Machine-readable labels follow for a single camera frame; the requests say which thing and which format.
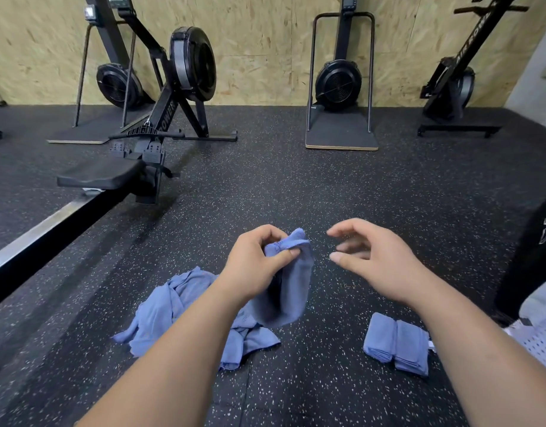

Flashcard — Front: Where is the person's right hand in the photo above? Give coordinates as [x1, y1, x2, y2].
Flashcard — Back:
[326, 218, 436, 308]

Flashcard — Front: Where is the person's left hand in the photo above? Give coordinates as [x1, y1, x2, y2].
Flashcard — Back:
[220, 224, 303, 305]

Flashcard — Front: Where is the plain blue towel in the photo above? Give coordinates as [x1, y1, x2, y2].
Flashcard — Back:
[362, 312, 401, 365]
[249, 227, 315, 329]

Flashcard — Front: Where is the blue towel with wave print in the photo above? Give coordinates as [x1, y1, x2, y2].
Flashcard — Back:
[394, 319, 433, 378]

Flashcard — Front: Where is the blue towel pile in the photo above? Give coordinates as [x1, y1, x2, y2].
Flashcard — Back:
[111, 266, 281, 372]

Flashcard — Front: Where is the white perforated metal rack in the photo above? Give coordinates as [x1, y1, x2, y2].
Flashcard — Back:
[428, 275, 546, 379]

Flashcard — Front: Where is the person's left forearm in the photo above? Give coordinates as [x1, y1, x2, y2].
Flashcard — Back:
[77, 284, 265, 427]

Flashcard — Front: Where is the person's right forearm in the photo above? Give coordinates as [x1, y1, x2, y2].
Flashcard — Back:
[407, 275, 546, 427]

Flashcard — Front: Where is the black printed punching bag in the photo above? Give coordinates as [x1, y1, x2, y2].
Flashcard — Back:
[494, 186, 546, 321]

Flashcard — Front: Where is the black ski trainer wooden-edged platform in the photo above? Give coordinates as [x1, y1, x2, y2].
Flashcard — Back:
[305, 0, 380, 152]

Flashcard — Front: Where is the black upright exercise machine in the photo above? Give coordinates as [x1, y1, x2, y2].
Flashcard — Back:
[417, 0, 531, 139]

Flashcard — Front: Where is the black ski trainer grey platform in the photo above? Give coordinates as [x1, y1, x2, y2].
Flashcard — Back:
[47, 0, 154, 146]

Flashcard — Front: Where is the black rowing machine with rail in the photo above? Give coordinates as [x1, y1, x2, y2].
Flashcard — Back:
[0, 0, 239, 313]

